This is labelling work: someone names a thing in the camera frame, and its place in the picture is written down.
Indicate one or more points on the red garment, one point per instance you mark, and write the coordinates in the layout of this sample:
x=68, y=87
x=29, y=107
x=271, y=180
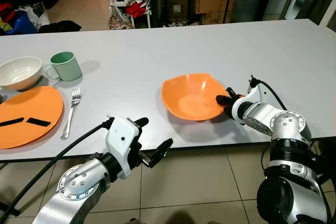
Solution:
x=137, y=9

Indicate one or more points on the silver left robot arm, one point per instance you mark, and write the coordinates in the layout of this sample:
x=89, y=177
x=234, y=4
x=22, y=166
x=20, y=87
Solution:
x=79, y=184

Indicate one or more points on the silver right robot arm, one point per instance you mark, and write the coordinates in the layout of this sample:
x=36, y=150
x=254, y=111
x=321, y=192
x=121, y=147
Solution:
x=289, y=129

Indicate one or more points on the white metal rack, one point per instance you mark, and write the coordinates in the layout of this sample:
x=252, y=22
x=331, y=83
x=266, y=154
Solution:
x=148, y=3

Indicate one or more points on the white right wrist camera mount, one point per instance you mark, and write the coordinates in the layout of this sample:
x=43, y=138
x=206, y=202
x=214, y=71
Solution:
x=253, y=96

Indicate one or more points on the white ribbed ceramic bowl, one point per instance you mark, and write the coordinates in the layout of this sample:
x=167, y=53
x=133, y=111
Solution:
x=18, y=72

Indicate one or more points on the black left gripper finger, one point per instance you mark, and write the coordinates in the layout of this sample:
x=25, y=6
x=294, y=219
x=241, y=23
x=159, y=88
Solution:
x=163, y=148
x=141, y=123

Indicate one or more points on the black bag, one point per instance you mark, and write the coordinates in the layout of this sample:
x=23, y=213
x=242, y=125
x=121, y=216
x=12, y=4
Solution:
x=60, y=25

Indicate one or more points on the large cardboard box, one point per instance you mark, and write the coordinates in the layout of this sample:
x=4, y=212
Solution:
x=214, y=1

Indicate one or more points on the patterned brown bag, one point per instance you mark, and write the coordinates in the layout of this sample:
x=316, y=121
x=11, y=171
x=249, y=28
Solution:
x=119, y=20

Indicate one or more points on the blue bag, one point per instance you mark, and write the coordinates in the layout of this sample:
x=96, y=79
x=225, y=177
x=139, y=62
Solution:
x=21, y=23

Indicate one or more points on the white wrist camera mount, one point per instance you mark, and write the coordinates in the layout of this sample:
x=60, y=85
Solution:
x=122, y=137
x=253, y=96

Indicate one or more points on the red bag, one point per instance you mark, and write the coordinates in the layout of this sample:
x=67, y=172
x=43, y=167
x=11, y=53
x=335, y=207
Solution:
x=4, y=9

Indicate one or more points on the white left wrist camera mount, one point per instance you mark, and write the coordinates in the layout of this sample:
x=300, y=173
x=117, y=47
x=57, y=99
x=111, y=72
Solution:
x=122, y=137

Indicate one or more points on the light green mug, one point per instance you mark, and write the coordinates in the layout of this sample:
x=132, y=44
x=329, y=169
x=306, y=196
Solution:
x=68, y=67

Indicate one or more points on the silver metal fork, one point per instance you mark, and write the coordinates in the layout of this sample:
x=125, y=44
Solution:
x=75, y=98

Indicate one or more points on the orange deep bowl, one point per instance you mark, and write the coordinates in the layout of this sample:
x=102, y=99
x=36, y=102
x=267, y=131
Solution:
x=191, y=98

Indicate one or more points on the black tape strip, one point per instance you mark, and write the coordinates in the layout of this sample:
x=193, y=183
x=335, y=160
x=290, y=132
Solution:
x=38, y=122
x=10, y=122

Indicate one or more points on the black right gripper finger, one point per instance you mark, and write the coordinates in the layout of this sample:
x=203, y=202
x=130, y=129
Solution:
x=231, y=92
x=222, y=99

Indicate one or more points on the small cardboard box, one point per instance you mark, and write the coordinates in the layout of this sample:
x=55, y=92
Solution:
x=178, y=3

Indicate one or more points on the orange flat plate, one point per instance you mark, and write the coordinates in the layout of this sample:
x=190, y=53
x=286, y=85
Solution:
x=31, y=106

